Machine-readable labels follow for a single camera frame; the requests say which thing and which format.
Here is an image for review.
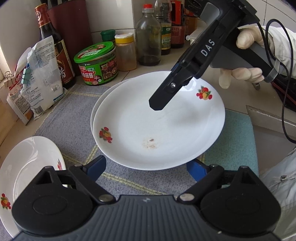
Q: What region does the dark bottle with red label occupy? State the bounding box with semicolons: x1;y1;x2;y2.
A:
171;0;186;49

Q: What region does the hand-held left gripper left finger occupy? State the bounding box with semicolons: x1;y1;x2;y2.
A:
32;155;116;205

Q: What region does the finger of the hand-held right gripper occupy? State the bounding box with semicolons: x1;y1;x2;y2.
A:
149;67;197;111

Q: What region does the green label sauce bottle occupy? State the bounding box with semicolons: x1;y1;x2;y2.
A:
154;0;172;55

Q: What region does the person's right forearm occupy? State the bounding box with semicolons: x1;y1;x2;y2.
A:
264;25;296;78

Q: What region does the black cable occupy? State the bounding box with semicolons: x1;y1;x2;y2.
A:
257;20;296;144

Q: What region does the orange white packet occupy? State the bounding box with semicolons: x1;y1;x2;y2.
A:
6;67;34;126

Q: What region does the white blue plastic bag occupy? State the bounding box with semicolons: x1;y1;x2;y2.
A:
20;37;67;120

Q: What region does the green lid sauce jar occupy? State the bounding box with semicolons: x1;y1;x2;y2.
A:
73;41;119;86

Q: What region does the red black object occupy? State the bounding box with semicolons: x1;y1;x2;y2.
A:
269;75;296;109

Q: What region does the small green lid jar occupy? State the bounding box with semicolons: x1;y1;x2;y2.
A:
100;29;116;44

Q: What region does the dark soy sauce bottle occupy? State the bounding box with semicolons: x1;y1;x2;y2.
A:
35;3;75;89

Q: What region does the yellow lid spice jar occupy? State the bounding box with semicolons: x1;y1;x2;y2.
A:
114;32;137;72

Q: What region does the white plastic lidded box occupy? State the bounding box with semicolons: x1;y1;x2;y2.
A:
186;23;207;47

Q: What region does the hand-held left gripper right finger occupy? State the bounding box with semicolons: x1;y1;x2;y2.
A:
177;159;263;205

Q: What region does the clear bottle with red cap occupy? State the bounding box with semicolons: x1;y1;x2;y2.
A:
136;3;162;66

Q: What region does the person's light grey jacket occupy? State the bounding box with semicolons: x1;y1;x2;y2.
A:
258;148;296;241

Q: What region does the grey blue checked dish cloth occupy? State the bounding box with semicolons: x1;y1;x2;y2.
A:
32;84;259;200

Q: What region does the white plate with stained centre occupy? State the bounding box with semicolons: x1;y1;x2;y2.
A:
92;74;226;169

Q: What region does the white floral plate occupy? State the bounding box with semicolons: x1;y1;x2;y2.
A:
0;136;66;237
90;71;172;139

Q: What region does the black binder clip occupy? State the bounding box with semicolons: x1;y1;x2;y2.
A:
4;71;17;88

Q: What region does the dark red knife block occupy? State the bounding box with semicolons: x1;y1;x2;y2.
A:
47;0;93;77

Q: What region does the person's right hand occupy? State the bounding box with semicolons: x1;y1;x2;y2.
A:
218;26;274;89

